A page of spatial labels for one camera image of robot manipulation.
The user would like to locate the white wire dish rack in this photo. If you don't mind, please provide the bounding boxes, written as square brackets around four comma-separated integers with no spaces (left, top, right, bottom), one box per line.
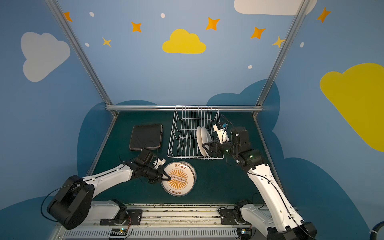
[168,110,224,160]

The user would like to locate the aluminium frame back bar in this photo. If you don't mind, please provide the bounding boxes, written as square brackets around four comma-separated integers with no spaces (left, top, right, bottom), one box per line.
[106,105,264,112]

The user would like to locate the white round plate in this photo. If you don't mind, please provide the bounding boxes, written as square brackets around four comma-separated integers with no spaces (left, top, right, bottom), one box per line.
[162,162,186,197]
[179,161,197,195]
[201,127,212,143]
[196,126,206,157]

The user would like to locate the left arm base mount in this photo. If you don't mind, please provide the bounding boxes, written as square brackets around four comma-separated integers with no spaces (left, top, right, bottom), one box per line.
[100,209,143,226]

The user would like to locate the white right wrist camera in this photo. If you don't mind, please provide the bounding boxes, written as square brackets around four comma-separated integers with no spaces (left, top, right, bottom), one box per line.
[213,122,229,144]

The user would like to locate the left small circuit board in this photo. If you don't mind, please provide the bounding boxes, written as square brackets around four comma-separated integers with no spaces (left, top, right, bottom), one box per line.
[109,228,128,240]

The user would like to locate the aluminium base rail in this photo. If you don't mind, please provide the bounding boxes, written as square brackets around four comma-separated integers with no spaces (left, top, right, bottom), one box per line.
[50,204,270,240]

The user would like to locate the aluminium frame post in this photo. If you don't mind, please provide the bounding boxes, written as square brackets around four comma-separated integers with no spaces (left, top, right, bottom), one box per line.
[45,0,113,107]
[253,0,311,121]

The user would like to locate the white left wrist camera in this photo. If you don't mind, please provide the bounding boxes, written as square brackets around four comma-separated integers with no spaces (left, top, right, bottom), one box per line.
[153,159,166,169]

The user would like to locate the aluminium frame left post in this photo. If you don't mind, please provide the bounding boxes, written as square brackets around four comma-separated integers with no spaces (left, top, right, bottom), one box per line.
[45,0,113,107]

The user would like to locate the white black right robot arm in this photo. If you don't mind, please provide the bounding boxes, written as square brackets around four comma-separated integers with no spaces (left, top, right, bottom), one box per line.
[196,123,317,240]

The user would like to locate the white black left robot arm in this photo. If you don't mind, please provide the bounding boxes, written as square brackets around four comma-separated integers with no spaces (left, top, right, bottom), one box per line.
[47,149,171,230]

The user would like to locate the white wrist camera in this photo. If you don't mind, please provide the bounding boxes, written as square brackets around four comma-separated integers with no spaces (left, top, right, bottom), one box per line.
[213,122,229,144]
[153,159,166,169]

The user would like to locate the aluminium frame right post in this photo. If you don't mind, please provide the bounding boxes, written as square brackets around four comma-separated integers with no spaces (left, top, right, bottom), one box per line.
[253,0,311,121]

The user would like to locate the square floral plate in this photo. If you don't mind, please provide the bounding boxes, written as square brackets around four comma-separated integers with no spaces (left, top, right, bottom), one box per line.
[129,124,163,151]
[129,147,161,151]

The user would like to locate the small circuit board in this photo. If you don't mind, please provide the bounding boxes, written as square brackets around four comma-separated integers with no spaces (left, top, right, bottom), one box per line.
[236,228,252,240]
[109,228,128,240]

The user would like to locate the right small circuit board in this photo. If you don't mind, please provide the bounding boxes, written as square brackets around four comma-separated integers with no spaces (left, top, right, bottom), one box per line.
[236,228,252,240]

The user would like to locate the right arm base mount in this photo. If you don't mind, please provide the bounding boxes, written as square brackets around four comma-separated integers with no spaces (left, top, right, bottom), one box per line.
[218,200,251,225]

